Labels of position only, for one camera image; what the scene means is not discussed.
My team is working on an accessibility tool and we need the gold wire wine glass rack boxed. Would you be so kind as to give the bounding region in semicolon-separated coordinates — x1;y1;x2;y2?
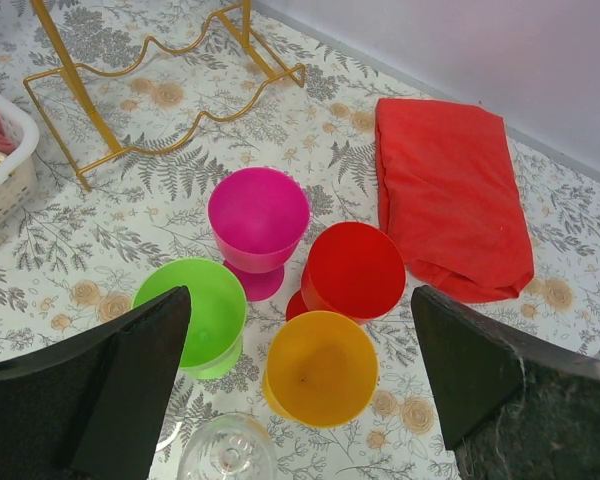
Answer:
22;0;307;193

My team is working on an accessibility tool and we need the magenta plastic wine glass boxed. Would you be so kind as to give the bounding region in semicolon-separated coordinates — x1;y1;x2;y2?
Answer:
207;167;310;302

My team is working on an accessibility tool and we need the white plastic basket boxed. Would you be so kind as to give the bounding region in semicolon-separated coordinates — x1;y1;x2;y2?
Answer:
0;94;40;225

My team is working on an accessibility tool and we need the red plastic wine glass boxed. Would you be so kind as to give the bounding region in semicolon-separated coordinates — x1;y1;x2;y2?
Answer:
285;221;407;325

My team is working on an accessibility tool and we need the orange plastic wine glass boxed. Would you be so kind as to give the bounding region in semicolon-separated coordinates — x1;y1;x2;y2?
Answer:
262;311;379;428

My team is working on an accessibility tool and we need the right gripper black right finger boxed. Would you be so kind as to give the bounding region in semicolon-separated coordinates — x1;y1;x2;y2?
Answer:
411;286;600;479

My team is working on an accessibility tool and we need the red folded cloth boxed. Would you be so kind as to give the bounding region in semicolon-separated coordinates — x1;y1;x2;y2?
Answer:
375;98;534;303

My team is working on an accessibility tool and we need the green plastic wine glass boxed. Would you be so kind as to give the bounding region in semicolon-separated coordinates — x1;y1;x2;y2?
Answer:
133;257;248;380

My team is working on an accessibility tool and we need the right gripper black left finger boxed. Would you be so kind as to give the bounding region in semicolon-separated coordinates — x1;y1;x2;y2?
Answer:
0;287;191;479

